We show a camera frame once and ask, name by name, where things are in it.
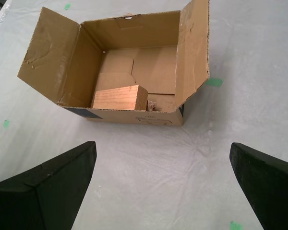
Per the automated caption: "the brown cardboard box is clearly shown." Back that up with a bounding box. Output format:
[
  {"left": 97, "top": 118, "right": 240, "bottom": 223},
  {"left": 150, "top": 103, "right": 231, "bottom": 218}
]
[{"left": 16, "top": 0, "right": 211, "bottom": 127}]

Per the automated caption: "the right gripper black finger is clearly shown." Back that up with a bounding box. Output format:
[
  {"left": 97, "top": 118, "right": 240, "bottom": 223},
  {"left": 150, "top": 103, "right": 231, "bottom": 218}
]
[
  {"left": 228, "top": 142, "right": 288, "bottom": 230},
  {"left": 0, "top": 140, "right": 97, "bottom": 230}
]

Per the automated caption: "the light wooden block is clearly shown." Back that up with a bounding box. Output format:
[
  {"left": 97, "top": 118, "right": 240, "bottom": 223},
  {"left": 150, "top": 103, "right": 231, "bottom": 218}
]
[{"left": 90, "top": 84, "right": 149, "bottom": 112}]

